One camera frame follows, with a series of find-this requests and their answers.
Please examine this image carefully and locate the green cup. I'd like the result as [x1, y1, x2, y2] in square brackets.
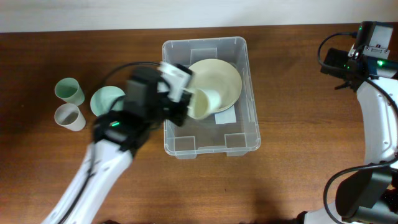
[54, 78, 85, 106]

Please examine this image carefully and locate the green small bowl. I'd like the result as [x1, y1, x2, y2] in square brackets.
[90, 86, 125, 116]

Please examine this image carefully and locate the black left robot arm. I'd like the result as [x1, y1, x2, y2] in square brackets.
[44, 63, 193, 223]

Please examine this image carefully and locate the white label in bin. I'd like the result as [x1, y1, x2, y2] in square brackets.
[215, 106, 237, 124]

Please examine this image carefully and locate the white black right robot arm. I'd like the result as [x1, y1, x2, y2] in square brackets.
[295, 49, 397, 223]

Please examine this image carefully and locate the cream cup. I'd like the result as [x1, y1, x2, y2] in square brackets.
[188, 88, 221, 119]

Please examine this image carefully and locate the beige bowl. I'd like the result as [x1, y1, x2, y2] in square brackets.
[214, 94, 240, 113]
[189, 59, 243, 113]

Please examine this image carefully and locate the clear plastic storage bin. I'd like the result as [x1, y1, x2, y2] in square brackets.
[162, 37, 261, 159]

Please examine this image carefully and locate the grey cup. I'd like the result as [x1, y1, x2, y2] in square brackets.
[54, 103, 86, 131]

